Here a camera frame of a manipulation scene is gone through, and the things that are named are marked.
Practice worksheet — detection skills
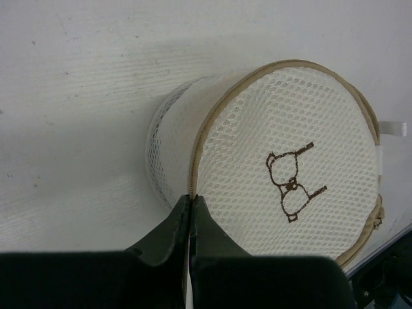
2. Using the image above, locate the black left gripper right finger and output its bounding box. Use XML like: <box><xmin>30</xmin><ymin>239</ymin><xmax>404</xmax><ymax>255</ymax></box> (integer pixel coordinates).
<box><xmin>189</xmin><ymin>195</ymin><xmax>250</xmax><ymax>258</ymax></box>

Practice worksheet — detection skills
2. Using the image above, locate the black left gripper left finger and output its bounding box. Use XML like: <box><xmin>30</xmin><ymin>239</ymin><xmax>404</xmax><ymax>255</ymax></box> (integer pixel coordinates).
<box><xmin>125</xmin><ymin>195</ymin><xmax>191</xmax><ymax>267</ymax></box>

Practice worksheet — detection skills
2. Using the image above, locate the round white mesh laundry bag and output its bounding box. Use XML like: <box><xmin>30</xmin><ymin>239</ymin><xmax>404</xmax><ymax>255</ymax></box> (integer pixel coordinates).
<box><xmin>145</xmin><ymin>59</ymin><xmax>407</xmax><ymax>272</ymax></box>

